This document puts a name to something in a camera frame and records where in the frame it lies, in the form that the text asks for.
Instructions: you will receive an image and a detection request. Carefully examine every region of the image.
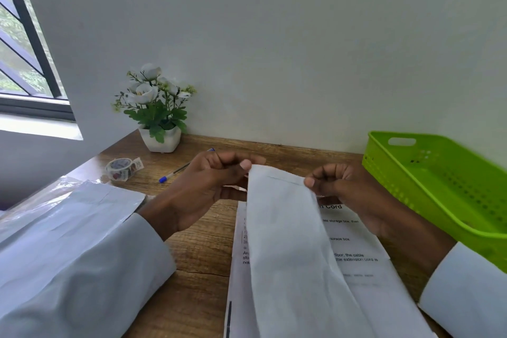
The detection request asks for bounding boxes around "green plastic basket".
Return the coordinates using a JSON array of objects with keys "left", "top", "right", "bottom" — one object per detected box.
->
[{"left": 361, "top": 130, "right": 507, "bottom": 274}]

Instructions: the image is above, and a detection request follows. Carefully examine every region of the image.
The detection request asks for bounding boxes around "person's left hand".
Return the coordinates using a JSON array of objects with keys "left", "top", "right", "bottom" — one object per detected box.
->
[{"left": 136, "top": 150, "right": 267, "bottom": 241}]

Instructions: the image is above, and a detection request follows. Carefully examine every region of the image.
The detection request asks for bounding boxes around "potted white flower plant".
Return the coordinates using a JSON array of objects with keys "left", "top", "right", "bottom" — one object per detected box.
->
[{"left": 112, "top": 63, "right": 198, "bottom": 154}]

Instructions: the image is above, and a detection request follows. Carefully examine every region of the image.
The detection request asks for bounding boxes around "stack of printed papers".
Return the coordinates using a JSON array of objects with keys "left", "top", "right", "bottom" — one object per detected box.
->
[{"left": 223, "top": 201, "right": 438, "bottom": 338}]

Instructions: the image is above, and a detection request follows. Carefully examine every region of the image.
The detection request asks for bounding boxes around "patterned tape roll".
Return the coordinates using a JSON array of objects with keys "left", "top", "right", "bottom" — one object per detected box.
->
[{"left": 104, "top": 157, "right": 144, "bottom": 183}]

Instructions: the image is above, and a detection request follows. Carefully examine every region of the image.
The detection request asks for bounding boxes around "person's right forearm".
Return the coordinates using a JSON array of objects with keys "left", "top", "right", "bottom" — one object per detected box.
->
[{"left": 376, "top": 206, "right": 507, "bottom": 338}]

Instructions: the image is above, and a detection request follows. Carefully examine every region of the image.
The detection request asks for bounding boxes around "person's left forearm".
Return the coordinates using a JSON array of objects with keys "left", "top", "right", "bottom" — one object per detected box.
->
[{"left": 0, "top": 211, "right": 177, "bottom": 338}]

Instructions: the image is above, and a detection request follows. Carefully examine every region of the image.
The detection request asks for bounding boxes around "white window sill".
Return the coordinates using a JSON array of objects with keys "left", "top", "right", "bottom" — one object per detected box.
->
[{"left": 0, "top": 112, "right": 84, "bottom": 141}]

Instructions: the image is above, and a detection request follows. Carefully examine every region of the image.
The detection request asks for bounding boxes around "black framed window with grille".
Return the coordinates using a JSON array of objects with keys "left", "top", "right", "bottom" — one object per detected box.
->
[{"left": 0, "top": 0, "right": 76, "bottom": 121}]

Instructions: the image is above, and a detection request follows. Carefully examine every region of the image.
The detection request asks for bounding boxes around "person's right hand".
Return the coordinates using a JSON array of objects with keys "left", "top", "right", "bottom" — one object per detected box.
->
[{"left": 303, "top": 162, "right": 397, "bottom": 239}]

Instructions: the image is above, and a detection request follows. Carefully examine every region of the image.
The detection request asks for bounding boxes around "long white envelope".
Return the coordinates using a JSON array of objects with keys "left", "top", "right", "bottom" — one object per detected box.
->
[{"left": 245, "top": 164, "right": 375, "bottom": 338}]

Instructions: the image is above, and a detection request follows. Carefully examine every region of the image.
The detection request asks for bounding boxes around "blue ballpoint pen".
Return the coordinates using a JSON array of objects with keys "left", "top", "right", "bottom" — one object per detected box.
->
[{"left": 158, "top": 147, "right": 216, "bottom": 184}]

